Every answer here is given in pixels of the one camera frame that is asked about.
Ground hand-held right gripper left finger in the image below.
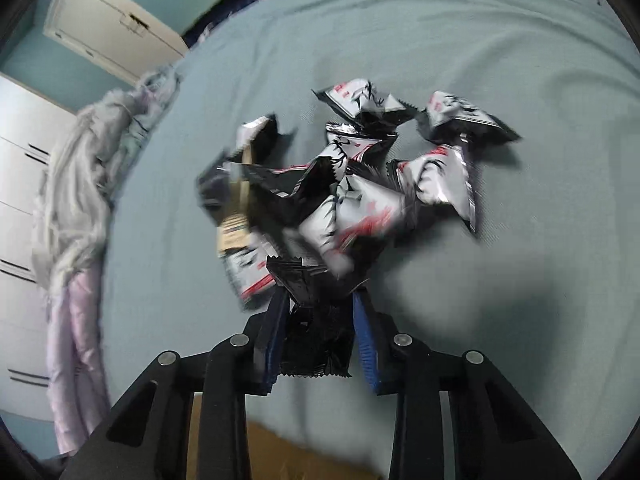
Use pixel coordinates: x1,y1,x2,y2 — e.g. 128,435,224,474
59,291,291,480

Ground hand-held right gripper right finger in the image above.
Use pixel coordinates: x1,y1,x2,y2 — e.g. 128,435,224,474
351,287,583,480

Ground silver black snack packet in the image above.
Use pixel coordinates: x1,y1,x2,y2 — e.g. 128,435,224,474
266,255,353,378

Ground brown cardboard box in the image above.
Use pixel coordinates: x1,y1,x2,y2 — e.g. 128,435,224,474
187,392,401,480

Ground pile of silver black packets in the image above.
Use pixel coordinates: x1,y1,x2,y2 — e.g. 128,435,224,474
196,77,521,311

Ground bed with teal sheet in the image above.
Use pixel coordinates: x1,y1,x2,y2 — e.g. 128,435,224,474
97,0,640,480

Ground crumpled grey lilac blanket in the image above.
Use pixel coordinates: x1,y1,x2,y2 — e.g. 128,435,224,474
30,67,183,456

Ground white wardrobe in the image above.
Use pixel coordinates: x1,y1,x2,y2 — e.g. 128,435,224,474
0,72,81,418

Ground dark blue storage bin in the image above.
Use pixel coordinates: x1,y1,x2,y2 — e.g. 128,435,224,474
181,0,267,49

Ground white door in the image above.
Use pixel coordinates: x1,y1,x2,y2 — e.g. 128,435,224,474
44,0,190,86

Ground metal door handle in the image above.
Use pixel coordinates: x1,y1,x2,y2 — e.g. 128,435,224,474
120,12,152,36

